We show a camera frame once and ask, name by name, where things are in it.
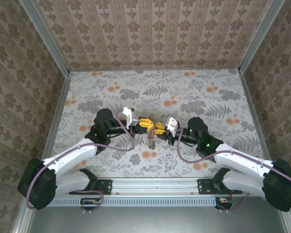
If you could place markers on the right base electronics board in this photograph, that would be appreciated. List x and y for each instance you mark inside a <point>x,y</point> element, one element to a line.
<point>224,202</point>

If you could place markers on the aluminium table back rail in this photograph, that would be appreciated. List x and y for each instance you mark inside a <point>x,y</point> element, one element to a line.
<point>160,68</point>

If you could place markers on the left base electronics board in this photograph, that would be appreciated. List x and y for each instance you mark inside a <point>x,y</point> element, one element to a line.
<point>89,202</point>

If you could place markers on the right black mount plate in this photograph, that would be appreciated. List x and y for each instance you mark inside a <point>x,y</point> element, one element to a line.
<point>203,187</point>

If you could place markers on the black mount plate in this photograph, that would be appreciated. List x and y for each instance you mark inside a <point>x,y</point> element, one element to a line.
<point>203,187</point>
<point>108,187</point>

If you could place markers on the grey metal sheet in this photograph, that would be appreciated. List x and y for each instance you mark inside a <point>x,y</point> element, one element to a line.
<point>160,221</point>

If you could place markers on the aluminium corner post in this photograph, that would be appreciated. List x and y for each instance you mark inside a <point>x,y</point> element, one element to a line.
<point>259,34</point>
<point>43,36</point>

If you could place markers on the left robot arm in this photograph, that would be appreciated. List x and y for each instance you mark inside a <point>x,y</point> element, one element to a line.
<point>70,155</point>

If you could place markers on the left black mount plate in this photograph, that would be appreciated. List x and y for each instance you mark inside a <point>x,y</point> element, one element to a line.
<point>108,187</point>

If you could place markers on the base electronics board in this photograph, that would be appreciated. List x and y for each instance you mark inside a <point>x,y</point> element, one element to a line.
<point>89,202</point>
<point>224,202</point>

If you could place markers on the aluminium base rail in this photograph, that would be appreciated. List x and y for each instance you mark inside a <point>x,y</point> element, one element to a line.
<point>155,185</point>

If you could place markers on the aluminium table side rail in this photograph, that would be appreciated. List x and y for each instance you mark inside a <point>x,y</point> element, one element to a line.
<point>252,102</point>
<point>63,92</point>

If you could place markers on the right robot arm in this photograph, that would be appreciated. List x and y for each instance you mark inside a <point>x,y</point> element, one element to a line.
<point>242,157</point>

